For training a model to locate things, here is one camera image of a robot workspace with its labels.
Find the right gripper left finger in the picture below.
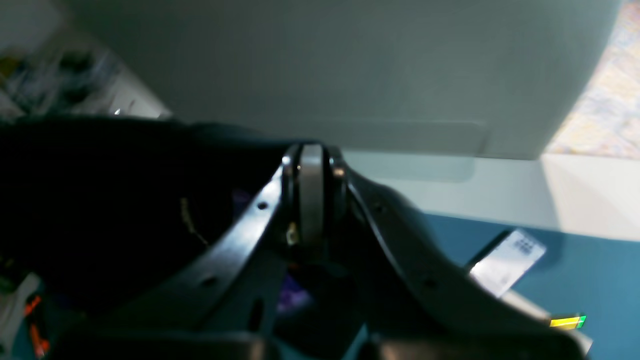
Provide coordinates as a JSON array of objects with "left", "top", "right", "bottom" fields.
[{"left": 50, "top": 145, "right": 301, "bottom": 360}]

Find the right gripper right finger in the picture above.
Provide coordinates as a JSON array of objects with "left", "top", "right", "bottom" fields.
[{"left": 324, "top": 146, "right": 585, "bottom": 360}]

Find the black graphic t-shirt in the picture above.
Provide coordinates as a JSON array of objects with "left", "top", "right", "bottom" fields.
[{"left": 0, "top": 116, "right": 371, "bottom": 360}]

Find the white card packet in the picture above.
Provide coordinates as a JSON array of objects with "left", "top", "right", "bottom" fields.
[{"left": 468, "top": 228, "right": 547, "bottom": 298}]

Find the brass cylinder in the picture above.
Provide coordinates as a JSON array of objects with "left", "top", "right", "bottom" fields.
[{"left": 548, "top": 313, "right": 587, "bottom": 330}]

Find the light blue table cloth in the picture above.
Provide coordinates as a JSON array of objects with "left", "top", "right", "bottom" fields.
[{"left": 1, "top": 211, "right": 640, "bottom": 360}]

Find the orange black utility knife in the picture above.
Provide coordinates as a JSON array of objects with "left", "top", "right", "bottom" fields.
[{"left": 23, "top": 292, "right": 51, "bottom": 360}]

